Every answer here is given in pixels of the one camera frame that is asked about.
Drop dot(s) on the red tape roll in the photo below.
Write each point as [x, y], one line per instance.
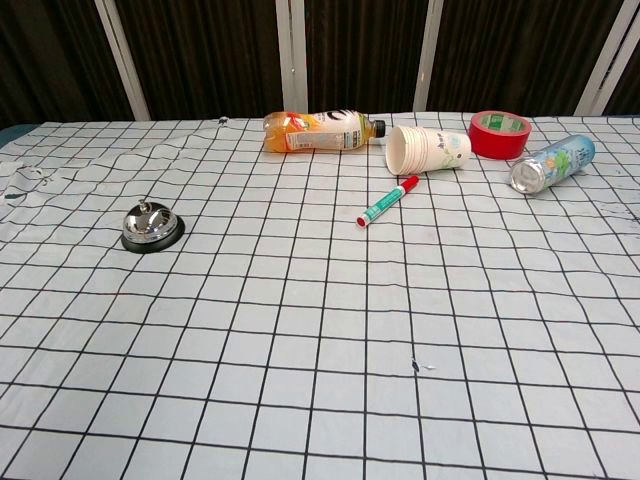
[497, 137]

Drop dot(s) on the stack of white paper cups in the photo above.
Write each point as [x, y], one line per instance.
[430, 149]

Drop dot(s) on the orange juice plastic bottle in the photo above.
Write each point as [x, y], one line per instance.
[315, 132]

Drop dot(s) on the white partition frame post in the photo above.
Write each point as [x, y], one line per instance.
[428, 55]
[607, 55]
[291, 55]
[122, 55]

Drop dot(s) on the white black-grid tablecloth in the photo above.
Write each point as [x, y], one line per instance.
[320, 325]

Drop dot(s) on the light blue beverage can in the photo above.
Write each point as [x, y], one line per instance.
[552, 162]

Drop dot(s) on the silver desk bell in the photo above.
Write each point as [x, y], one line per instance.
[150, 225]

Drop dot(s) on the dark brown partition panel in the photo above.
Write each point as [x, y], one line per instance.
[515, 55]
[362, 55]
[625, 90]
[50, 60]
[210, 57]

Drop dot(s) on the red green marker pen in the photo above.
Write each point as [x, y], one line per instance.
[387, 202]

